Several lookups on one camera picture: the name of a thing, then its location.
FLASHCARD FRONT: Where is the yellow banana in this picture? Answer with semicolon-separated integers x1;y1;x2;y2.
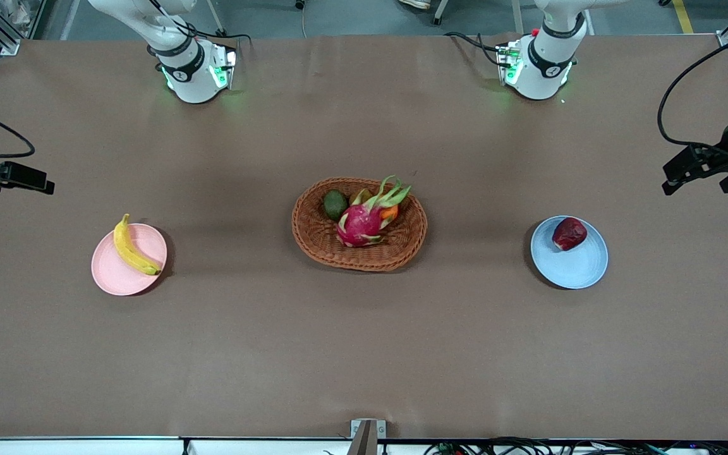
113;214;162;276

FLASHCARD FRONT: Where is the dark red apple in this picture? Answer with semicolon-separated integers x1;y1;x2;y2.
552;217;588;252

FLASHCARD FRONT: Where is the pink round plate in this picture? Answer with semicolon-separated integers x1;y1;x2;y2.
90;222;168;296

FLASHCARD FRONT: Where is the light blue round plate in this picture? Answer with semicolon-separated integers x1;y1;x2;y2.
530;215;609;291

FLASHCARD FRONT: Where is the dark green avocado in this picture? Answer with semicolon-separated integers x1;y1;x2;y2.
322;189;349;222

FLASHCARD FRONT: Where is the brown woven wicker basket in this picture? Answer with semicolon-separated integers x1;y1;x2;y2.
291;177;428;273

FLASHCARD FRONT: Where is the pink dragon fruit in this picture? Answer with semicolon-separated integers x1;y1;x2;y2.
336;176;413;248

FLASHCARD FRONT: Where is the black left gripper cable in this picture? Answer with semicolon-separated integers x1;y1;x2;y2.
657;24;728;150

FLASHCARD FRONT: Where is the black right arm base cable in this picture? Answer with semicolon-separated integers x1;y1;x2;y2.
149;0;252;45

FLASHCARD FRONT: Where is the black arm base cable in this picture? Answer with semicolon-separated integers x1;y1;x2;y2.
445;32;511;68
149;0;252;45

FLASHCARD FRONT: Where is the black left arm base cable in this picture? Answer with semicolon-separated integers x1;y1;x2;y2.
445;32;511;68

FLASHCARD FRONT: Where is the white table edge rail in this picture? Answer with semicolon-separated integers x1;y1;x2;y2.
0;436;352;455

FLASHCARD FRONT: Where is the tangled black cable bundle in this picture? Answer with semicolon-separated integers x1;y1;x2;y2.
424;436;728;455

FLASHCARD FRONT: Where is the grey metal bracket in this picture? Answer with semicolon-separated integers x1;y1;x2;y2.
350;419;387;455

